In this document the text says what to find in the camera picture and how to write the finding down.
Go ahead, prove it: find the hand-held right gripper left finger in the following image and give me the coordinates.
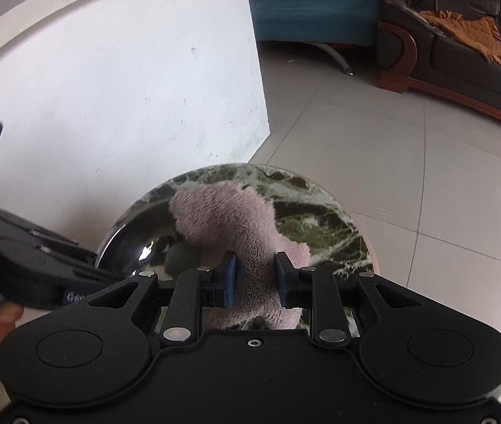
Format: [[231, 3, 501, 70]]
[[87, 251, 238, 349]]

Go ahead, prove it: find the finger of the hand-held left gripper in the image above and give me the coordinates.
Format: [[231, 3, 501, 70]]
[[55, 251, 133, 312]]

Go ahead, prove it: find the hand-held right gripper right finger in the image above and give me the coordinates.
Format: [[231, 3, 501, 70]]
[[275, 251, 422, 349]]

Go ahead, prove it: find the stainless steel bowl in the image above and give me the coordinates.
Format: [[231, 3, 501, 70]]
[[95, 198, 234, 284]]

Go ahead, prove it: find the round green marble table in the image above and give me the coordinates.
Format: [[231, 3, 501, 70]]
[[112, 164, 378, 284]]

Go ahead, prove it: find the white curved counter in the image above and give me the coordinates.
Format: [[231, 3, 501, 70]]
[[0, 0, 272, 250]]

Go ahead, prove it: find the teal chair with metal leg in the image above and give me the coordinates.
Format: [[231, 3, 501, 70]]
[[240, 0, 389, 77]]

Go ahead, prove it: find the dark leather sofa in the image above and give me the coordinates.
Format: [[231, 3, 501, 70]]
[[375, 0, 501, 145]]

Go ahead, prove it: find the large orange fringed blanket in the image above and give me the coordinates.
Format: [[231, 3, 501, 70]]
[[419, 9, 501, 70]]

